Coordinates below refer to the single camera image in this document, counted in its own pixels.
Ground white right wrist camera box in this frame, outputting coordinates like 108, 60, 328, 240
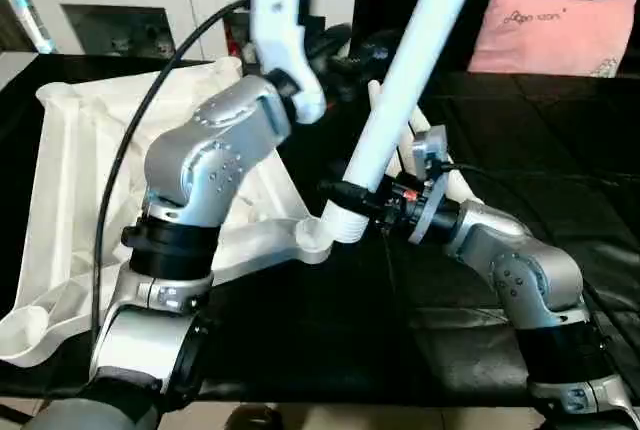
412, 125, 452, 187

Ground pink printed pillow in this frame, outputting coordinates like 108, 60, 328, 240
468, 0, 639, 79

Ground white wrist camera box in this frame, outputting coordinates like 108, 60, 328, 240
412, 125, 452, 187
250, 0, 327, 123

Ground white plastic table leg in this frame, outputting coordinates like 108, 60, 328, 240
367, 80, 389, 127
398, 125, 427, 177
320, 0, 491, 245
405, 100, 482, 214

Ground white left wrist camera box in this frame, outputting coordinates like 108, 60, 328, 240
250, 0, 327, 123

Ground black work mat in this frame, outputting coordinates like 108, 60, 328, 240
0, 50, 640, 406

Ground light blue pole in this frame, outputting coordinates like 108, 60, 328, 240
0, 0, 53, 55

